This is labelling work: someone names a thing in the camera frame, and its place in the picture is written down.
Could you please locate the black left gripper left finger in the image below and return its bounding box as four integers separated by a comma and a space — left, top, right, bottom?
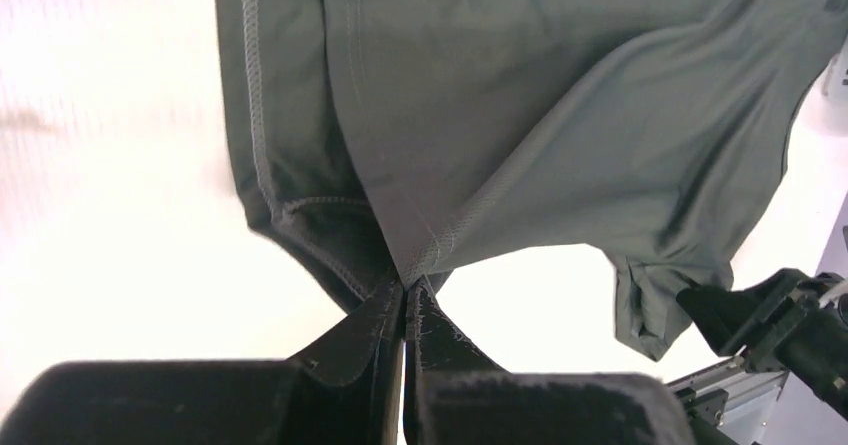
1, 283, 405, 444

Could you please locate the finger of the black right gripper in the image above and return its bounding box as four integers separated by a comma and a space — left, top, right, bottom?
676, 286, 752, 356

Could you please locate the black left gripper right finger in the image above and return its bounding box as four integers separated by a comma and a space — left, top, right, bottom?
404, 278, 695, 445

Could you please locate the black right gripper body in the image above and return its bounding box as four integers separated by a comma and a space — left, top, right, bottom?
735, 269, 847, 418

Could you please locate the dark grey t shirt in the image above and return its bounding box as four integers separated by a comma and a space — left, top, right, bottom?
215, 0, 847, 360

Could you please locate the white perforated laundry basket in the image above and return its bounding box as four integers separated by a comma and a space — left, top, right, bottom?
821, 42, 847, 120

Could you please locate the aluminium frame rail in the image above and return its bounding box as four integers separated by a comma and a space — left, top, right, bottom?
667, 359, 789, 445

